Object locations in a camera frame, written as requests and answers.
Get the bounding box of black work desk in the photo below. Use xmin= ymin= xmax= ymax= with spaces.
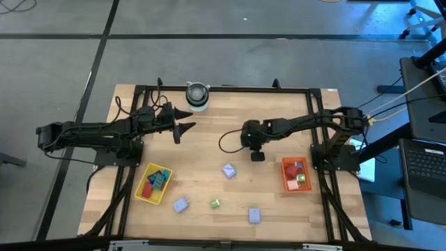
xmin=399 ymin=55 xmax=446 ymax=231

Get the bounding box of white cable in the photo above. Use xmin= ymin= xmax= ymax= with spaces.
xmin=367 ymin=66 xmax=446 ymax=118

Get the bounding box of grey office chair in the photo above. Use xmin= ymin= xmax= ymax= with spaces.
xmin=399 ymin=0 xmax=446 ymax=40

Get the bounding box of white paper sheet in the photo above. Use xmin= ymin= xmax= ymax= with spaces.
xmin=349 ymin=138 xmax=376 ymax=183

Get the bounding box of black floor cable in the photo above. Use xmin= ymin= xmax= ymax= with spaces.
xmin=355 ymin=75 xmax=404 ymax=109

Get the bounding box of dark grey furniture foot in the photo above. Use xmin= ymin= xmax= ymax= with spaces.
xmin=0 ymin=152 xmax=27 ymax=169

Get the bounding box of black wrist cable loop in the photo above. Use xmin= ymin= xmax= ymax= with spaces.
xmin=218 ymin=128 xmax=245 ymax=155

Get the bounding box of black laptop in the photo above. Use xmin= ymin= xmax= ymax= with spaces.
xmin=398 ymin=138 xmax=446 ymax=201

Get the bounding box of black camera crossbar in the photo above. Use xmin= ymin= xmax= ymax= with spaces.
xmin=0 ymin=235 xmax=446 ymax=251

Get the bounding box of black vertical mast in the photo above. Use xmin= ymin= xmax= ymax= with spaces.
xmin=413 ymin=36 xmax=446 ymax=69

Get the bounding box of yellow plastic basket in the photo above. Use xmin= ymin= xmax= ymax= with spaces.
xmin=134 ymin=162 xmax=174 ymax=206

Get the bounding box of white cylinder lamp black rim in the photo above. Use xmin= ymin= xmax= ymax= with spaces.
xmin=185 ymin=81 xmax=211 ymax=112

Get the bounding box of yellow plug cable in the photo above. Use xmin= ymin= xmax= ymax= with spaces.
xmin=363 ymin=107 xmax=408 ymax=127

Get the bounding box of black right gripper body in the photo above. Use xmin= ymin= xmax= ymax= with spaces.
xmin=240 ymin=137 xmax=268 ymax=163

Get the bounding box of black diagonal strut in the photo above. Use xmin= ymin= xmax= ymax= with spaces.
xmin=357 ymin=121 xmax=414 ymax=165

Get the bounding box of black aluminium table frame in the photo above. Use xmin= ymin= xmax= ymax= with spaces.
xmin=78 ymin=77 xmax=372 ymax=245

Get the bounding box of orange plastic basket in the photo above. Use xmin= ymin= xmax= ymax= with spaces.
xmin=281 ymin=156 xmax=314 ymax=193

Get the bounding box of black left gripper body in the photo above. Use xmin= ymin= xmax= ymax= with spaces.
xmin=153 ymin=101 xmax=182 ymax=145

